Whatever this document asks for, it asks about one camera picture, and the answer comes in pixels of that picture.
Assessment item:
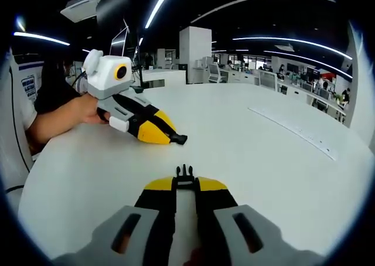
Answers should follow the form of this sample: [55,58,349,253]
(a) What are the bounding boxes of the person's right hand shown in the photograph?
[181,247,203,266]

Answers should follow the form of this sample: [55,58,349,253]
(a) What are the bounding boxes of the white office chair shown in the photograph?
[258,70,279,91]
[208,63,229,84]

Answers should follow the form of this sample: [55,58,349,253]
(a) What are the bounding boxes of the black plastic buckle pronged part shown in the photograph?
[172,163,202,188]

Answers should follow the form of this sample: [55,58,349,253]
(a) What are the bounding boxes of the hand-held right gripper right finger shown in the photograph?
[195,176,326,266]

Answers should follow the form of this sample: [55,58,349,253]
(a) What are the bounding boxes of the computer monitor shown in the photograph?
[110,19,130,59]

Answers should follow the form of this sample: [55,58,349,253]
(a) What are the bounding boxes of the ceiling air conditioner unit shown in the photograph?
[60,0,103,23]

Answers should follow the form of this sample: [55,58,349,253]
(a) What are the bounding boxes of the blue and white sign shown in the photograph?
[18,63,39,103]

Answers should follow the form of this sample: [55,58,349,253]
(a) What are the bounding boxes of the person's left hand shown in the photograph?
[73,95,111,127]

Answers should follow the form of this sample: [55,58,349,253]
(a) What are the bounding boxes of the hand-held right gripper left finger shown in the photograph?
[52,176,178,266]

